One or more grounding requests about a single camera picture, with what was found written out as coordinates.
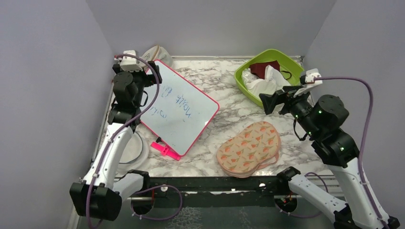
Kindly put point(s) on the maroon bra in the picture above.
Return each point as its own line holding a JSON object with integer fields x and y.
{"x": 259, "y": 69}

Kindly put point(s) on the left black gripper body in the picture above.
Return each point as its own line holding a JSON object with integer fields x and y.
{"x": 141, "y": 78}

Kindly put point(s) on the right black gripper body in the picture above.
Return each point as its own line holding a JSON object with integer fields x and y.
{"x": 299, "y": 107}

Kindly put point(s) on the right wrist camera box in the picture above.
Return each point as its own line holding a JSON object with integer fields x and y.
{"x": 310, "y": 80}

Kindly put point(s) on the pink framed whiteboard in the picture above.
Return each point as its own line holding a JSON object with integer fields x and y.
{"x": 181, "y": 111}

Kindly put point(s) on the aluminium frame rail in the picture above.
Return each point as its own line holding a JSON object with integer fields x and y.
{"x": 331, "y": 183}

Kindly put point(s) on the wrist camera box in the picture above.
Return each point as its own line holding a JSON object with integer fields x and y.
{"x": 131, "y": 64}
{"x": 310, "y": 80}

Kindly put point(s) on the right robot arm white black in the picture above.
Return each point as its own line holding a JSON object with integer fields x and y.
{"x": 339, "y": 152}

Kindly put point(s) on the white bra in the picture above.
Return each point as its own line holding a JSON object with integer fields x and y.
{"x": 273, "y": 81}

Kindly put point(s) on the peach floral mesh laundry bag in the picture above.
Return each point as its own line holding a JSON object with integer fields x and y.
{"x": 254, "y": 148}

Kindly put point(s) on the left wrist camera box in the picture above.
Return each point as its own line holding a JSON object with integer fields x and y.
{"x": 131, "y": 64}

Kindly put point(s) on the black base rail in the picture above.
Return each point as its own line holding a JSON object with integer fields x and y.
{"x": 207, "y": 192}

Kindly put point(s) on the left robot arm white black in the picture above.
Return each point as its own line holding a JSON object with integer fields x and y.
{"x": 98, "y": 195}

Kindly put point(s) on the green plastic bin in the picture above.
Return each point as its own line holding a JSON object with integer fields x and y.
{"x": 286, "y": 64}

